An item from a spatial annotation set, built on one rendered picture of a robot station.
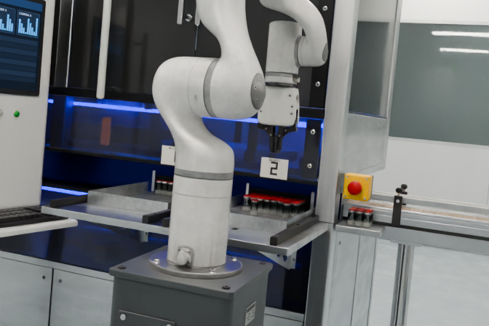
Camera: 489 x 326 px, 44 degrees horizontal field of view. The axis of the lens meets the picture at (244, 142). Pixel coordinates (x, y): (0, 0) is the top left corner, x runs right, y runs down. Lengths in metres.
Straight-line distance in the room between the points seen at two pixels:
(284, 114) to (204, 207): 0.45
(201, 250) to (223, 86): 0.32
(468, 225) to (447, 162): 4.50
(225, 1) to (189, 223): 0.44
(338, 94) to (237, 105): 0.67
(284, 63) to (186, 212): 0.52
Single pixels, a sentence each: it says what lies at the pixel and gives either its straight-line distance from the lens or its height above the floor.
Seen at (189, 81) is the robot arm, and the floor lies 1.23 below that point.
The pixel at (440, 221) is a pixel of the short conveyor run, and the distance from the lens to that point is 1.86.
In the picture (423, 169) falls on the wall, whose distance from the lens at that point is 6.36.
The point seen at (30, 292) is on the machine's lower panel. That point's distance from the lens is 2.35.
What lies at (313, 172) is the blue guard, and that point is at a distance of 1.79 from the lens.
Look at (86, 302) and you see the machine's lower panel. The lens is 2.21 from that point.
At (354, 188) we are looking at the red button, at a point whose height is 0.99.
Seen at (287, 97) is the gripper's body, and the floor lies 1.23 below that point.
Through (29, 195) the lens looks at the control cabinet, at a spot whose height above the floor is 0.85.
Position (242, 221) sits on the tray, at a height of 0.90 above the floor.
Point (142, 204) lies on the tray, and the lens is 1.72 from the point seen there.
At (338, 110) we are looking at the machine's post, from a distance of 1.77.
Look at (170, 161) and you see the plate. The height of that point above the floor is 1.00.
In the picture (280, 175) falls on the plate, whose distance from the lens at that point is 1.82.
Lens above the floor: 1.18
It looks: 3 degrees down
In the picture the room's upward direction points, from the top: 5 degrees clockwise
